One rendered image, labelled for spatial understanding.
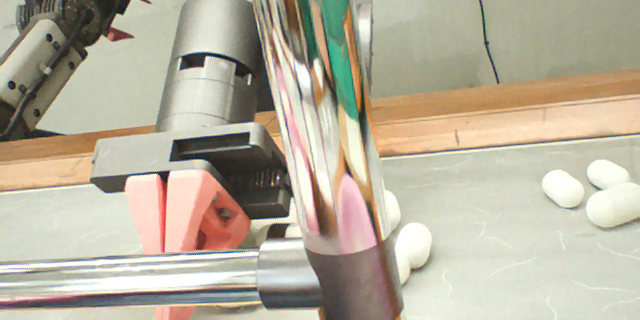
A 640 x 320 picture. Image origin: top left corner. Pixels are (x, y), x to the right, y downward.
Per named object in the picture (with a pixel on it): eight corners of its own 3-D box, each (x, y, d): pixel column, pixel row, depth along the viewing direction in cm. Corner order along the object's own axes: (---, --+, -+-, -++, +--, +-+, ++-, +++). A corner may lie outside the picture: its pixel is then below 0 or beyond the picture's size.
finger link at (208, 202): (180, 310, 30) (210, 134, 35) (47, 314, 32) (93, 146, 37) (238, 347, 36) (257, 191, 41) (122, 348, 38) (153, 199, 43)
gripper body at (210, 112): (257, 151, 34) (271, 37, 37) (84, 168, 37) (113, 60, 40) (297, 205, 39) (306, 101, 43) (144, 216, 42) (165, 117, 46)
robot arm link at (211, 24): (194, 37, 47) (172, -21, 42) (290, 37, 46) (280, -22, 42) (177, 119, 44) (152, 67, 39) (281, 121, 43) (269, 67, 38)
